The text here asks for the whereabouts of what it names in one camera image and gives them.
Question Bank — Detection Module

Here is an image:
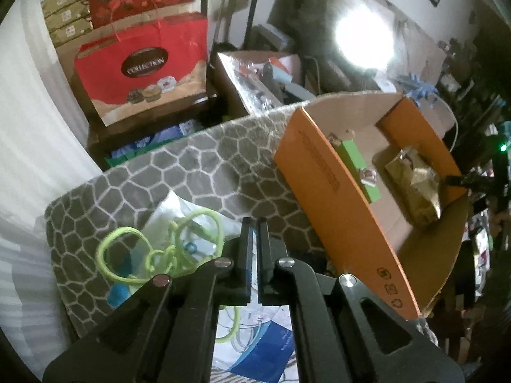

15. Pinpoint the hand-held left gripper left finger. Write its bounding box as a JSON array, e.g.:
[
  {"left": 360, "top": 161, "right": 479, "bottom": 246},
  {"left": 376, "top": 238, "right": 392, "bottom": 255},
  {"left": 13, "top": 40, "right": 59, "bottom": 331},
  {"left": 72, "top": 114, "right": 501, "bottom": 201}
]
[{"left": 43, "top": 217, "right": 256, "bottom": 383}]

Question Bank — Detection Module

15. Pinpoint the orange cardboard box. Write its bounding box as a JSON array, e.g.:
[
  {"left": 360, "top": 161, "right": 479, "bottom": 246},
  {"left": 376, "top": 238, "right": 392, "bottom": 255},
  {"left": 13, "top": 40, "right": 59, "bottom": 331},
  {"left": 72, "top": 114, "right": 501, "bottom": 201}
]
[{"left": 273, "top": 92, "right": 469, "bottom": 320}]

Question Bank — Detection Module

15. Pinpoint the green power bank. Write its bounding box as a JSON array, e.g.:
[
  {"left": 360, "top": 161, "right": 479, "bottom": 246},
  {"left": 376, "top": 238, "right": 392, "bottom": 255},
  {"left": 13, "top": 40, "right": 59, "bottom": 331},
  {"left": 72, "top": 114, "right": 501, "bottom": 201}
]
[{"left": 334, "top": 138, "right": 382, "bottom": 205}]

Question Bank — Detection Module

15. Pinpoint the grey white patterned blanket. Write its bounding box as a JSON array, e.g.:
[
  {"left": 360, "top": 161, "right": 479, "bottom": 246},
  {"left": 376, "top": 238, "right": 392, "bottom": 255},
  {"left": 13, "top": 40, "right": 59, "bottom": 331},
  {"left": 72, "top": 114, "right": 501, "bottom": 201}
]
[{"left": 44, "top": 104, "right": 440, "bottom": 383}]

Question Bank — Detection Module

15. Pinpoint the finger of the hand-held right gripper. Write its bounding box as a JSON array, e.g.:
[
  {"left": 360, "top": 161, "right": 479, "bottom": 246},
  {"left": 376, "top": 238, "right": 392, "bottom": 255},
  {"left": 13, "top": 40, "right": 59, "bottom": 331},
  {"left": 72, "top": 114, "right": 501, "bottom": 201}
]
[{"left": 444, "top": 172, "right": 501, "bottom": 192}]

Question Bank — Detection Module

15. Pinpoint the blue bag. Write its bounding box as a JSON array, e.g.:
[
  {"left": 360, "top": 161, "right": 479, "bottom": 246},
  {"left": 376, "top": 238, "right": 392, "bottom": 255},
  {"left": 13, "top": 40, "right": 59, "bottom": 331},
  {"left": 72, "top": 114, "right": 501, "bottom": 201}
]
[{"left": 111, "top": 123, "right": 205, "bottom": 161}]

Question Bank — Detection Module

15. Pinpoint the red Collection gift bag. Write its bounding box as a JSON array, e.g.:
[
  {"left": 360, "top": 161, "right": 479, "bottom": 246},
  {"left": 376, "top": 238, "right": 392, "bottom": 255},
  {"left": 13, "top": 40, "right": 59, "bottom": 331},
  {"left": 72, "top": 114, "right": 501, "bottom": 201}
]
[{"left": 74, "top": 20, "right": 210, "bottom": 127}]

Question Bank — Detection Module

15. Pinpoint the black speaker stand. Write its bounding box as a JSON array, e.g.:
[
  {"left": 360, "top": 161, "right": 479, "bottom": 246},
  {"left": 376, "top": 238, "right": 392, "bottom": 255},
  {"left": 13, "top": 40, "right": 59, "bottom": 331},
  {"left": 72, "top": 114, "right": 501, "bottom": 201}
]
[
  {"left": 243, "top": 0, "right": 262, "bottom": 50},
  {"left": 200, "top": 0, "right": 210, "bottom": 44}
]

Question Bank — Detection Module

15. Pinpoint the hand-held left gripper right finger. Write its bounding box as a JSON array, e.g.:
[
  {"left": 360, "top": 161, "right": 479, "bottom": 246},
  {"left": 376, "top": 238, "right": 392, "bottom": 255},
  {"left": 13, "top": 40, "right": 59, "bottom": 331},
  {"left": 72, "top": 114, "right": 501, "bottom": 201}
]
[{"left": 257, "top": 217, "right": 466, "bottom": 383}]

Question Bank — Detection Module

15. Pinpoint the white blue mask packet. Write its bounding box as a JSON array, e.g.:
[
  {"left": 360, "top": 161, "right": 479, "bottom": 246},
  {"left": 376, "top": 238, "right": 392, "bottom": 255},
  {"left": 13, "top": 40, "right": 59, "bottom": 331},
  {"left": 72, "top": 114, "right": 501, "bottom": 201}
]
[{"left": 112, "top": 189, "right": 301, "bottom": 383}]

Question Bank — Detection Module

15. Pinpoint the green cable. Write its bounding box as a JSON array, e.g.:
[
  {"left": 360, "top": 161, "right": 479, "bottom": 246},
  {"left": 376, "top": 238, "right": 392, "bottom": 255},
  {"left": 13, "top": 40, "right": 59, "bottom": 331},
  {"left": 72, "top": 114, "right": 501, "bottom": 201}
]
[{"left": 96, "top": 209, "right": 241, "bottom": 344}]

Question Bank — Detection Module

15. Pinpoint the white curtain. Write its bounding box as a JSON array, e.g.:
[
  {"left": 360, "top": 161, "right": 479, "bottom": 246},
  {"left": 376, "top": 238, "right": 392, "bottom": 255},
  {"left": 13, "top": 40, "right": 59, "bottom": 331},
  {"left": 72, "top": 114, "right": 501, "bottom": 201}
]
[{"left": 0, "top": 0, "right": 105, "bottom": 372}]

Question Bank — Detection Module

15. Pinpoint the gold snack packet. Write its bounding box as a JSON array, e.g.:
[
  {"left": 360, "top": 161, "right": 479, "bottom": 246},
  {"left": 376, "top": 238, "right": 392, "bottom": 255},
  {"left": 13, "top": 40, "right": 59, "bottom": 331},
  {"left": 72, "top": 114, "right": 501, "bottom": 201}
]
[{"left": 384, "top": 147, "right": 445, "bottom": 229}]

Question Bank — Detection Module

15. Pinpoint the tan cardboard box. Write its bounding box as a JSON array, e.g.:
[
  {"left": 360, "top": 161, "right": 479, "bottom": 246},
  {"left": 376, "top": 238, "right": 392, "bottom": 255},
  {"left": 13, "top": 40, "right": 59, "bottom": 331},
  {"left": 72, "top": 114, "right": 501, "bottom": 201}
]
[{"left": 56, "top": 2, "right": 208, "bottom": 122}]

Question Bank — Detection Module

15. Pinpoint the cluttered open cardboard box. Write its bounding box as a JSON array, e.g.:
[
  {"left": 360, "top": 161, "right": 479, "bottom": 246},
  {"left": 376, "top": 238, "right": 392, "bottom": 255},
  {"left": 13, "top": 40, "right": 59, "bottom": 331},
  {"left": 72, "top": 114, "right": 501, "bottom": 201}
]
[{"left": 215, "top": 50, "right": 305, "bottom": 117}]

